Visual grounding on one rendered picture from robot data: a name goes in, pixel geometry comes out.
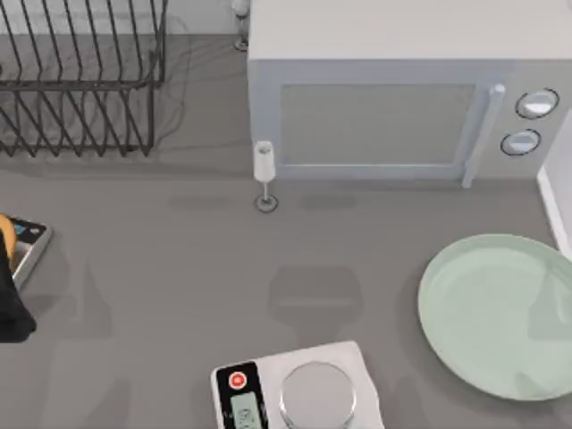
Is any pale green round plate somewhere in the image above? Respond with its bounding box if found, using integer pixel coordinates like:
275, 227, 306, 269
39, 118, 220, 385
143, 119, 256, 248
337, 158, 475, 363
417, 233, 572, 402

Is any pale microwave door handle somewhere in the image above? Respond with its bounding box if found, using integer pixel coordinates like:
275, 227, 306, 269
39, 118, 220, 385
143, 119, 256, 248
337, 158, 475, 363
461, 83, 507, 189

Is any yellow rounded object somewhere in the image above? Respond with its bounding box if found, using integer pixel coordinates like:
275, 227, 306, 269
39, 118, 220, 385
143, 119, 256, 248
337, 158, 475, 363
0, 213, 20, 265

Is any white digital kitchen scale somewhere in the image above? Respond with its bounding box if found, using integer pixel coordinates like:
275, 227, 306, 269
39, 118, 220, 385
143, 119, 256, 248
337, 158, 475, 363
210, 340, 386, 429

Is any large round microwave knob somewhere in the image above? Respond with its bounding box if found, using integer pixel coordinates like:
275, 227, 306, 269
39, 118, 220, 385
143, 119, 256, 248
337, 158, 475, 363
515, 88, 561, 120

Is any black wire dish rack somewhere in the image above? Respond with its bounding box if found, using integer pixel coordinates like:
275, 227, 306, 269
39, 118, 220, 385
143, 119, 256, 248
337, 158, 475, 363
0, 0, 170, 158

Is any clear stemmed wine glass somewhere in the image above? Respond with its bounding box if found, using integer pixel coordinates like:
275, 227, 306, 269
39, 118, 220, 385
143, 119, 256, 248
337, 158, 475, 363
231, 0, 251, 52

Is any pale microwave oven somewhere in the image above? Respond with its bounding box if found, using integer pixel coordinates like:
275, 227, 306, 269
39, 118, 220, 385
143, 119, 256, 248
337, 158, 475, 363
247, 0, 572, 189

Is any tall clear champagne glass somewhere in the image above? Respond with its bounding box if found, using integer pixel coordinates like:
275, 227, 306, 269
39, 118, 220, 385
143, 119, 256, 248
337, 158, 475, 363
252, 139, 280, 213

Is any grey metal kitchen scale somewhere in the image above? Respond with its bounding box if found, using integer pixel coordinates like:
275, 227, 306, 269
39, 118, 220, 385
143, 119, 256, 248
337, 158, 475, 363
7, 215, 54, 292

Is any small round microwave knob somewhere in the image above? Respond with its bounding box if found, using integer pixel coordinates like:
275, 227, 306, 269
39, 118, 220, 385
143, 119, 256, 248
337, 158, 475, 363
500, 128, 543, 157

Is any microwave oven door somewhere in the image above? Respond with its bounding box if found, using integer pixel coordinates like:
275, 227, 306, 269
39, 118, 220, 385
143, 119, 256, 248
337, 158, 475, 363
255, 59, 492, 181

